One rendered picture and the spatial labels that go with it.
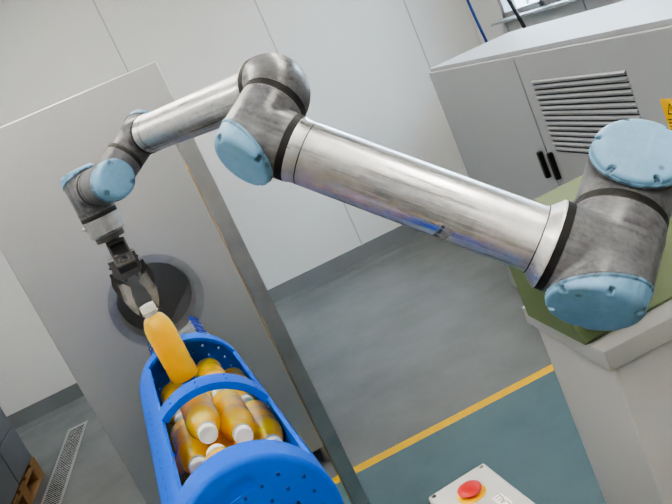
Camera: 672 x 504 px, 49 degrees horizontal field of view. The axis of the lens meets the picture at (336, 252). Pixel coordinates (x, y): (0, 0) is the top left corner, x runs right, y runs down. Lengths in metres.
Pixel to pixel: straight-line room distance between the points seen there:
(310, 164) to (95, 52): 5.13
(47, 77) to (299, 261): 2.48
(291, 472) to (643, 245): 0.65
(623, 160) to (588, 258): 0.18
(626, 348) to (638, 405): 0.12
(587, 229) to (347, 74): 5.28
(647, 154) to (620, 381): 0.40
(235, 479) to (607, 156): 0.77
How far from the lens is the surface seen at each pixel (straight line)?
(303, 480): 1.24
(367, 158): 1.19
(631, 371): 1.40
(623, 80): 2.57
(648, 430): 1.47
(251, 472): 1.21
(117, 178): 1.72
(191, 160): 2.53
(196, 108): 1.52
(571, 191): 1.54
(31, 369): 6.65
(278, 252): 6.35
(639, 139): 1.29
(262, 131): 1.22
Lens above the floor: 1.73
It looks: 14 degrees down
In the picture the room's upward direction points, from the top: 24 degrees counter-clockwise
